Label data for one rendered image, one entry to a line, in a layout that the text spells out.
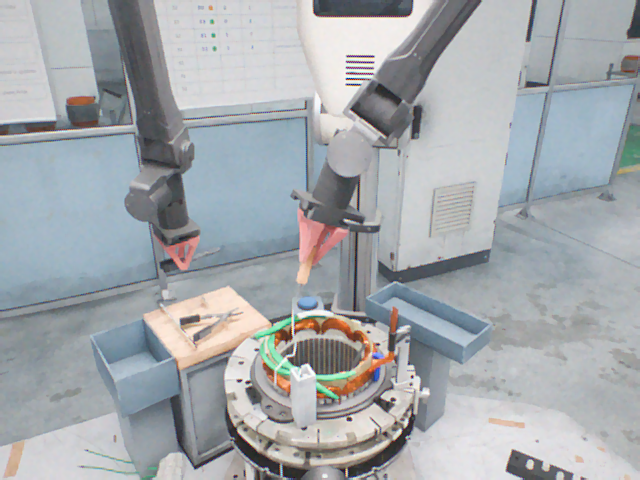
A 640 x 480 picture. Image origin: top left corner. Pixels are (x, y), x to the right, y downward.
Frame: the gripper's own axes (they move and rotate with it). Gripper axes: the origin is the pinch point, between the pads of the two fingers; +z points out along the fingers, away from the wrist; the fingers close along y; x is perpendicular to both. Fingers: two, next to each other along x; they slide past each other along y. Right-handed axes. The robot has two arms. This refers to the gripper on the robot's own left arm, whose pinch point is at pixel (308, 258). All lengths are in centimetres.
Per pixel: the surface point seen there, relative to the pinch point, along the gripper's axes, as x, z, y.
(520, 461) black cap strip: -6, 31, 59
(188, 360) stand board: 16.0, 29.7, -8.0
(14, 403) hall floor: 158, 149, -37
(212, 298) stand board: 34.8, 25.0, -1.7
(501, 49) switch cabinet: 189, -88, 160
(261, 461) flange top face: -7.7, 31.1, 0.9
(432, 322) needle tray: 14.9, 12.6, 40.9
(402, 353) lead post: -8.9, 8.9, 16.6
